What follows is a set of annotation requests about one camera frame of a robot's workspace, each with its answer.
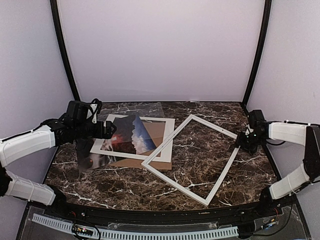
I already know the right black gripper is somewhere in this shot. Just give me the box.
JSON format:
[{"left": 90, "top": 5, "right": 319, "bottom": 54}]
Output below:
[{"left": 233, "top": 131, "right": 266, "bottom": 154}]

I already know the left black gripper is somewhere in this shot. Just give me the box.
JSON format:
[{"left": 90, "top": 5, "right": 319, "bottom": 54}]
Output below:
[{"left": 74, "top": 120, "right": 117, "bottom": 140}]

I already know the clear acrylic sheet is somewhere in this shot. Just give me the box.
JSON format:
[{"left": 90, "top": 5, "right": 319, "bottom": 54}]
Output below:
[{"left": 97, "top": 102, "right": 164, "bottom": 137}]

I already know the white picture frame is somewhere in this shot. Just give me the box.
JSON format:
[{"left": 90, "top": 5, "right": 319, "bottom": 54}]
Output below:
[{"left": 141, "top": 114, "right": 240, "bottom": 207}]

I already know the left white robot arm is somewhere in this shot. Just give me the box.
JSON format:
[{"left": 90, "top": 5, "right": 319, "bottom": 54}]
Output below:
[{"left": 0, "top": 119, "right": 117, "bottom": 218}]

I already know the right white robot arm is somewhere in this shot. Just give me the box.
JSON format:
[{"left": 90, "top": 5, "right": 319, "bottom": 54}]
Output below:
[{"left": 235, "top": 120, "right": 320, "bottom": 217}]

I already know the landscape photo print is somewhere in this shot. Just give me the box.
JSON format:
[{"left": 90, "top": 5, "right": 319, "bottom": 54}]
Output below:
[{"left": 76, "top": 115, "right": 156, "bottom": 173}]

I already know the white photo mat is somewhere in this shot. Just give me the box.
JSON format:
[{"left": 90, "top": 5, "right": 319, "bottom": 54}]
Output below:
[{"left": 91, "top": 116, "right": 175, "bottom": 160}]

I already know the brown cardboard backing board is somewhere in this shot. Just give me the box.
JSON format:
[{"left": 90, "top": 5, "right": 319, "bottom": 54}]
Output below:
[{"left": 109, "top": 122, "right": 172, "bottom": 170}]

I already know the small circuit board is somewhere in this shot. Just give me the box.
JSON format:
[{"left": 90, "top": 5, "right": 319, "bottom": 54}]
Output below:
[{"left": 71, "top": 224, "right": 94, "bottom": 237}]

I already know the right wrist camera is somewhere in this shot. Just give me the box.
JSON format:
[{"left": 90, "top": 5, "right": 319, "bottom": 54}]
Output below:
[{"left": 247, "top": 109, "right": 266, "bottom": 133}]

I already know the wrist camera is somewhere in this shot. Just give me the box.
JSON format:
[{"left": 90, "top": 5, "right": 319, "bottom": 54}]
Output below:
[
  {"left": 65, "top": 98, "right": 103, "bottom": 124},
  {"left": 247, "top": 109, "right": 266, "bottom": 133}
]

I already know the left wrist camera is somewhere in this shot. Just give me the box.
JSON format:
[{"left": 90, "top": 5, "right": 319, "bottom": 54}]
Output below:
[{"left": 65, "top": 98, "right": 103, "bottom": 124}]

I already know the black front rail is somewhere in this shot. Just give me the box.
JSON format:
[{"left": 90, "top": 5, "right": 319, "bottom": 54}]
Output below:
[{"left": 42, "top": 186, "right": 286, "bottom": 227}]

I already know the white slotted cable duct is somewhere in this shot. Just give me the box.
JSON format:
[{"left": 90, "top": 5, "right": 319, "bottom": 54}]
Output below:
[{"left": 31, "top": 213, "right": 239, "bottom": 240}]

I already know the left black corner post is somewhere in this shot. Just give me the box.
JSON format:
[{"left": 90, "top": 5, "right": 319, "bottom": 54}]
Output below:
[{"left": 49, "top": 0, "right": 81, "bottom": 101}]

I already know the black corner post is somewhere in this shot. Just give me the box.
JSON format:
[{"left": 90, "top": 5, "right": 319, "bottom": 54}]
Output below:
[
  {"left": 242, "top": 0, "right": 272, "bottom": 107},
  {"left": 49, "top": 0, "right": 81, "bottom": 101}
]

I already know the right black corner post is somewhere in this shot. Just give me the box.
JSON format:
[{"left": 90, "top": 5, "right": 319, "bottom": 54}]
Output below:
[{"left": 242, "top": 0, "right": 272, "bottom": 107}]

